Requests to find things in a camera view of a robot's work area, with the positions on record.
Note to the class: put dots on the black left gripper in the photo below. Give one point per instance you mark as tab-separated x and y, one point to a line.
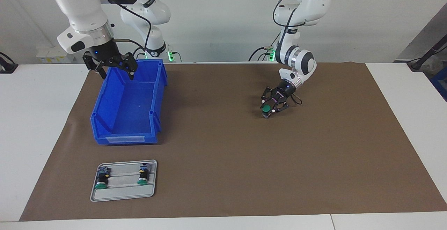
286	89

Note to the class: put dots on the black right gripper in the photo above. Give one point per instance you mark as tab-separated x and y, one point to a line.
103	52

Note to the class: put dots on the green push button switch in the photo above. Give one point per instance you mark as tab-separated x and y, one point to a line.
266	109

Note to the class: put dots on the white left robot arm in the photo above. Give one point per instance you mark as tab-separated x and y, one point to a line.
303	60

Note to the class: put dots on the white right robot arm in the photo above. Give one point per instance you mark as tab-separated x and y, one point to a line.
80	3

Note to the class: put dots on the green button with yellow block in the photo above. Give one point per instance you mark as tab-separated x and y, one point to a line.
143	176

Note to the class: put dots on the green button with grey block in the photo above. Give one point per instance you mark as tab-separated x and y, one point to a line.
102	179

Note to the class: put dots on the blue plastic storage bin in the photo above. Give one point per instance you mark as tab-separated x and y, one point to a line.
129	108

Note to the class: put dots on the green lit base connector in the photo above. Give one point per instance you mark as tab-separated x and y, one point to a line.
171	55
271	53

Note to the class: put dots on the white power strip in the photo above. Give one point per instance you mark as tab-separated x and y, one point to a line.
50	53

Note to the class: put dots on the brown table mat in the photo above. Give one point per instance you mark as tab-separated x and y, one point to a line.
244	170

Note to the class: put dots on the grey metal tray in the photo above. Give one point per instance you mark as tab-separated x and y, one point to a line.
122	195

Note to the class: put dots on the black stand pole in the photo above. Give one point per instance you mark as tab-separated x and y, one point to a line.
424	57

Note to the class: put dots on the blue crate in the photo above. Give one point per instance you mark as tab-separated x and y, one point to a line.
441	81

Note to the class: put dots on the black clamp mount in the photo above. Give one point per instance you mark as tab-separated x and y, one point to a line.
7	67

